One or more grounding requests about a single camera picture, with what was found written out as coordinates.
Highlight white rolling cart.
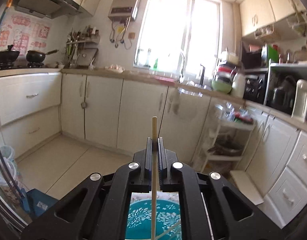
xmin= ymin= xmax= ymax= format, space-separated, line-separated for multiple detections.
xmin=193 ymin=102 xmax=256 ymax=173

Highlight cream wall cabinets above rack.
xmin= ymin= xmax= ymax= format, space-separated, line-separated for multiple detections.
xmin=240 ymin=0 xmax=307 ymax=38

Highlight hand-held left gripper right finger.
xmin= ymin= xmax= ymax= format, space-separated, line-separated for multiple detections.
xmin=157 ymin=137 xmax=285 ymax=240

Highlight chrome curved faucet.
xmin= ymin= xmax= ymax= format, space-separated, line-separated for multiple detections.
xmin=178 ymin=52 xmax=186 ymax=83

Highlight black toaster oven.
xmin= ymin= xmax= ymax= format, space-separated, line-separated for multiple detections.
xmin=243 ymin=71 xmax=269 ymax=105

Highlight single wooden chopstick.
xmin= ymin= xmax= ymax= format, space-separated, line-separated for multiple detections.
xmin=151 ymin=116 xmax=158 ymax=240

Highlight black lidded pot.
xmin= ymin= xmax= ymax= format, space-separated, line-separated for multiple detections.
xmin=0 ymin=45 xmax=20 ymax=64

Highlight pink wall stickers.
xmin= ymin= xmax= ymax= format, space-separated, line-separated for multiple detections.
xmin=0 ymin=15 xmax=51 ymax=55

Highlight black microwave oven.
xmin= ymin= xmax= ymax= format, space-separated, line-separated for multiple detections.
xmin=242 ymin=41 xmax=267 ymax=69

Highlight wall utensil rack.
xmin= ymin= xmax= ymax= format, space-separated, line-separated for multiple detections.
xmin=66 ymin=26 xmax=100 ymax=67

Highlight teal perforated plastic basket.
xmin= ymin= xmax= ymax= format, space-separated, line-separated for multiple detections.
xmin=125 ymin=192 xmax=182 ymax=240

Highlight cream base cabinets with drawers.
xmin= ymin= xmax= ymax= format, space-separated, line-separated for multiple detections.
xmin=241 ymin=105 xmax=307 ymax=228

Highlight white appliance rack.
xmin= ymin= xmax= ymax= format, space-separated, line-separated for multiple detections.
xmin=265 ymin=61 xmax=307 ymax=115

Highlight stack of bowls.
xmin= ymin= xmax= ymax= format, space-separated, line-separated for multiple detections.
xmin=216 ymin=65 xmax=237 ymax=83

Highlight plate of pale food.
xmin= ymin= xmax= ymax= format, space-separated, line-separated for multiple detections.
xmin=105 ymin=64 xmax=125 ymax=72

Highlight pan with glass lid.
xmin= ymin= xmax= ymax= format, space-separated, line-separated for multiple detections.
xmin=208 ymin=140 xmax=244 ymax=155

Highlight clear plastic container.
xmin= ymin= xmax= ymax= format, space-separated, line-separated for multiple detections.
xmin=0 ymin=145 xmax=19 ymax=188

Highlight black frying pan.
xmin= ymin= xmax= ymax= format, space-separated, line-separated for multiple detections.
xmin=26 ymin=49 xmax=59 ymax=63

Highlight blue dustpan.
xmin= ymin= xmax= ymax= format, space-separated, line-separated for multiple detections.
xmin=26 ymin=189 xmax=59 ymax=218

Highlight white plastic bag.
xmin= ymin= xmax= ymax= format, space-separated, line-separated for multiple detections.
xmin=168 ymin=87 xmax=204 ymax=115

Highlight green box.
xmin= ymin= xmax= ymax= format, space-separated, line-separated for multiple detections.
xmin=267 ymin=45 xmax=280 ymax=63

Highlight hanging wire basket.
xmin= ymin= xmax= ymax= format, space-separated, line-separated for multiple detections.
xmin=253 ymin=24 xmax=274 ymax=39

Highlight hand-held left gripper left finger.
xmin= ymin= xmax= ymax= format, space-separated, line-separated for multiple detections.
xmin=21 ymin=137 xmax=154 ymax=240

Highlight cream base cabinets under window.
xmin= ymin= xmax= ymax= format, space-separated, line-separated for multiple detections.
xmin=61 ymin=74 xmax=244 ymax=160

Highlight silver gas water heater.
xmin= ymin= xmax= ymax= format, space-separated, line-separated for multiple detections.
xmin=108 ymin=0 xmax=142 ymax=22

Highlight white electric kettle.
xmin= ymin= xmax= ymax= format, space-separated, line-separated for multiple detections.
xmin=291 ymin=79 xmax=307 ymax=123

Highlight white drawer cabinet under stove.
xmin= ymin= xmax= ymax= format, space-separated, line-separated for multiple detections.
xmin=0 ymin=72 xmax=62 ymax=145

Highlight gas stove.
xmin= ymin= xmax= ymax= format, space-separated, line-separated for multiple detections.
xmin=0 ymin=62 xmax=46 ymax=71

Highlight kitchen window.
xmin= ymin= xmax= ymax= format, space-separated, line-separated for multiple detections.
xmin=133 ymin=0 xmax=222 ymax=70

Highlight green bowl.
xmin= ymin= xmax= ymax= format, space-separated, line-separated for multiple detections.
xmin=211 ymin=79 xmax=232 ymax=94

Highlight water heater hoses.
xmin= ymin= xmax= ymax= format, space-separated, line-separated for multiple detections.
xmin=110 ymin=20 xmax=134 ymax=49

